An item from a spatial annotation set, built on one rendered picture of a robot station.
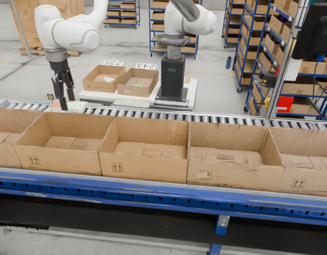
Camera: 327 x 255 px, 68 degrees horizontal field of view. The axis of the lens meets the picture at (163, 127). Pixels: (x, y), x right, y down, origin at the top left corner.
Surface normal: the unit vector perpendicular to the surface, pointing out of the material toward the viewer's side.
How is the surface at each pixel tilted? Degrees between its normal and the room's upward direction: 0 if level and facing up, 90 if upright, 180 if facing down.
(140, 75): 88
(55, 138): 0
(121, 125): 90
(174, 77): 90
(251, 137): 89
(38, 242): 0
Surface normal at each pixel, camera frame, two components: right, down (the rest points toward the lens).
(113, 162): -0.12, 0.57
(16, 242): 0.01, -0.82
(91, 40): 0.76, 0.43
